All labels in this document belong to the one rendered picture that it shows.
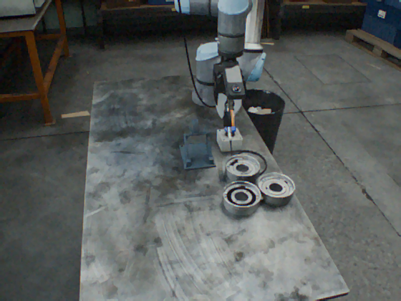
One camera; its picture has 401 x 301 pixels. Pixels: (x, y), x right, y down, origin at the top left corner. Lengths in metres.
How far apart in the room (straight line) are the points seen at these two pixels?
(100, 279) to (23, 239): 1.31
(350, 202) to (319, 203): 0.20
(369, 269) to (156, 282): 1.40
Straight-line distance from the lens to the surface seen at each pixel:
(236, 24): 0.97
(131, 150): 1.24
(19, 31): 2.79
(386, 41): 4.97
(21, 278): 2.01
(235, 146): 1.22
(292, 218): 1.02
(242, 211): 0.98
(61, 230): 2.14
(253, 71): 1.39
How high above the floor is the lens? 1.52
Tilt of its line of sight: 35 degrees down
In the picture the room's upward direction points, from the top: 2 degrees clockwise
